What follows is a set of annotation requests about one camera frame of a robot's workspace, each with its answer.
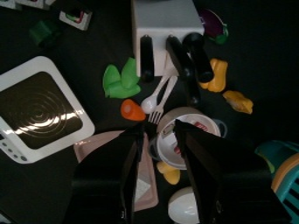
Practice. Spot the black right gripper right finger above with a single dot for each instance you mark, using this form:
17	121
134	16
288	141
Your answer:
230	180

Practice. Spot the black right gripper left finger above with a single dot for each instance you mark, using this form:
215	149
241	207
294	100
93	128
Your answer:
103	180

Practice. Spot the yellow corn piece toy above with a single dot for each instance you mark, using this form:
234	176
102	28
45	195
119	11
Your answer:
238	101
217	77

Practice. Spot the green corn husk toy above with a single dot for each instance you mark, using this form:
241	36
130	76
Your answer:
121	80

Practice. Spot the pink cutting board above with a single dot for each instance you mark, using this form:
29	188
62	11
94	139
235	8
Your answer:
146	175

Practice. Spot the teal dish rack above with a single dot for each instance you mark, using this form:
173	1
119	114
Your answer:
286	178

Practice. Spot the white toy egg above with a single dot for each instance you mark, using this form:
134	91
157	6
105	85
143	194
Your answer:
183	207

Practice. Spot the yellow toy food piece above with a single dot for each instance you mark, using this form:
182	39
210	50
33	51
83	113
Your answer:
170	173

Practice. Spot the grey toy pot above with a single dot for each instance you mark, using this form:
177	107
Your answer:
171	140

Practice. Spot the orange carrot piece toy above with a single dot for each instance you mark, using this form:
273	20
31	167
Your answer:
133	110

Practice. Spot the white toy induction stove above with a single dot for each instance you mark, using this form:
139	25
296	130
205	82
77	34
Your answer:
39	112

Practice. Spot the white plastic fork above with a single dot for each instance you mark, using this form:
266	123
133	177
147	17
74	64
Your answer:
162	105

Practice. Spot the white plastic spoon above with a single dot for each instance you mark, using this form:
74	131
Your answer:
153	100

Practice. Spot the green toy pepper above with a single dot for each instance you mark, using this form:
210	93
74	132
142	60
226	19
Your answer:
43	33

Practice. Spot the purple eggplant toy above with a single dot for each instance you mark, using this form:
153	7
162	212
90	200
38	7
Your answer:
213	24

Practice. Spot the white knife block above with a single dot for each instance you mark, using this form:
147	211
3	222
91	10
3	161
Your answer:
163	23

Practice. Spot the white picture block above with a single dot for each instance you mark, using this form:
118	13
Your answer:
7	3
35	3
77	16

